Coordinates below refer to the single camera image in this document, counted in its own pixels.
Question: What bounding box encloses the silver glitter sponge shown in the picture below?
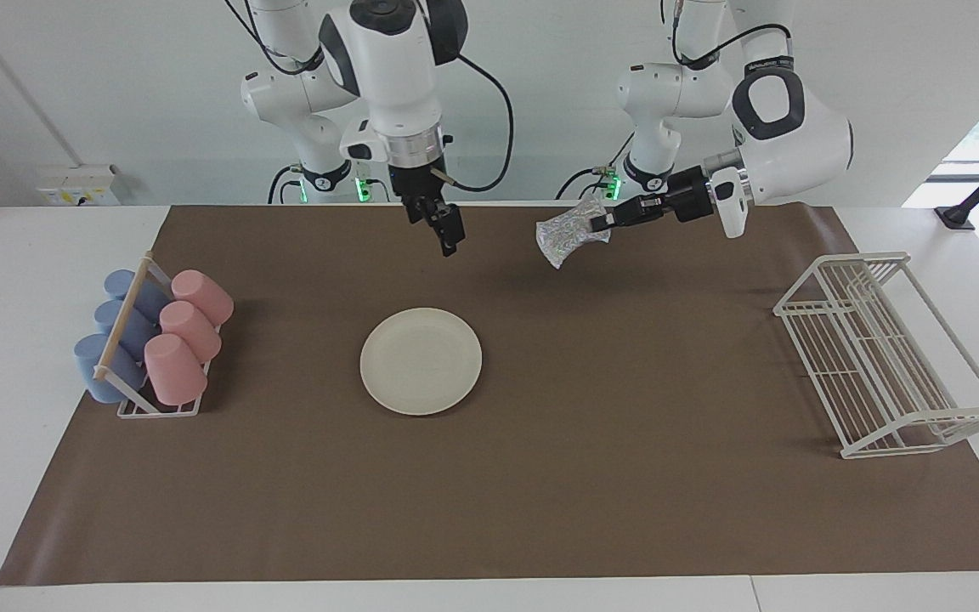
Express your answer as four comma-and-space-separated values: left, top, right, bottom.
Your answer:
535, 199, 613, 271

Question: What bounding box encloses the cream round plate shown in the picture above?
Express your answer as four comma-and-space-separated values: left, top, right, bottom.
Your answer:
359, 307, 484, 417

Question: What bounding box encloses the pink plastic cup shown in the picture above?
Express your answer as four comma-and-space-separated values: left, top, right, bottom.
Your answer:
144, 332, 209, 406
171, 269, 235, 327
159, 300, 223, 364

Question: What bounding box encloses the brown table mat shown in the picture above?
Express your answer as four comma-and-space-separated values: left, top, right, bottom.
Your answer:
0, 204, 979, 587

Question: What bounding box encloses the blue plastic cup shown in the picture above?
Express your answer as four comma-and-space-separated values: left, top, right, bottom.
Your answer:
104, 269, 171, 322
73, 333, 148, 405
94, 299, 159, 361

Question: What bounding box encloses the black left base cable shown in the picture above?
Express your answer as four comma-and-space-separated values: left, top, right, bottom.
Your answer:
554, 127, 637, 201

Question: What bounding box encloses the black base cable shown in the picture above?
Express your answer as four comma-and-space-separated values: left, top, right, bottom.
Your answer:
267, 164, 305, 205
554, 127, 637, 201

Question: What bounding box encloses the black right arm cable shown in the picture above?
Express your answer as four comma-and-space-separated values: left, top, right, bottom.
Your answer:
222, 0, 514, 195

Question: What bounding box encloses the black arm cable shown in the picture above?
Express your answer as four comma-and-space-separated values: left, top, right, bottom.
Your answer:
659, 0, 794, 71
222, 0, 514, 195

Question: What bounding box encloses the black right base cable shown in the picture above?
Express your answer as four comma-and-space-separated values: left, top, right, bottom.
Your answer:
267, 164, 305, 205

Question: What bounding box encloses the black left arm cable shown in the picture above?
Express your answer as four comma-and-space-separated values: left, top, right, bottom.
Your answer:
659, 0, 794, 71

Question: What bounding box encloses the white wire dish rack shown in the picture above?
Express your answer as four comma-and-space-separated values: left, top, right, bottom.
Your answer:
773, 251, 979, 460

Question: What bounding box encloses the white cup rack wooden handle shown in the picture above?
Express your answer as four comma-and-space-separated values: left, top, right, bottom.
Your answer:
93, 252, 223, 419

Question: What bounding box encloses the white wall socket box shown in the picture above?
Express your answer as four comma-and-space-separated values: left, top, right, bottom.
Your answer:
37, 165, 122, 207

